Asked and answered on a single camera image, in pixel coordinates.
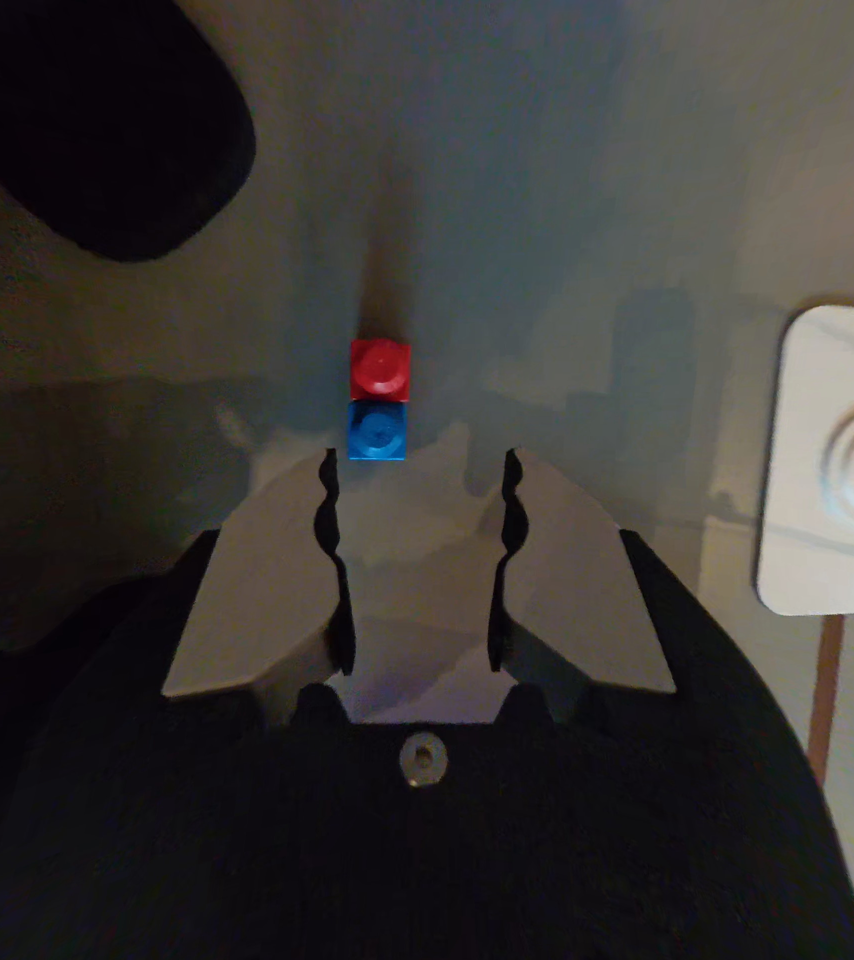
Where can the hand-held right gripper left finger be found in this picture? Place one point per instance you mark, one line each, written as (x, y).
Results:
(255, 600)

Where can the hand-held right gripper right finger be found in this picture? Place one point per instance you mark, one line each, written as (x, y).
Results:
(584, 600)

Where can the blue mega block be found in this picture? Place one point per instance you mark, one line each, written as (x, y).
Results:
(378, 432)

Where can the red single-stud mega block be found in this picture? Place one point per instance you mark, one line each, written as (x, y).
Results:
(379, 369)

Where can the black honeycomb rubber pad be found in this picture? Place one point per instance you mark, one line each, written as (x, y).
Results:
(97, 120)

